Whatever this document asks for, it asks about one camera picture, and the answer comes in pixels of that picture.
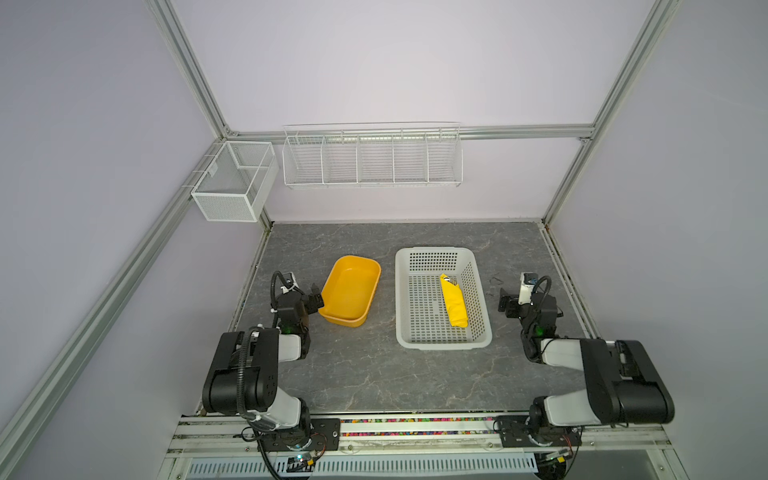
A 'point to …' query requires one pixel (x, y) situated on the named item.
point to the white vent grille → (521, 463)
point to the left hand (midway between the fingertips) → (302, 290)
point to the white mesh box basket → (236, 181)
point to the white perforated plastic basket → (422, 320)
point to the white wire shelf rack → (367, 155)
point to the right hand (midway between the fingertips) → (521, 291)
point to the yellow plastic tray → (350, 290)
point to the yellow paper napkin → (455, 301)
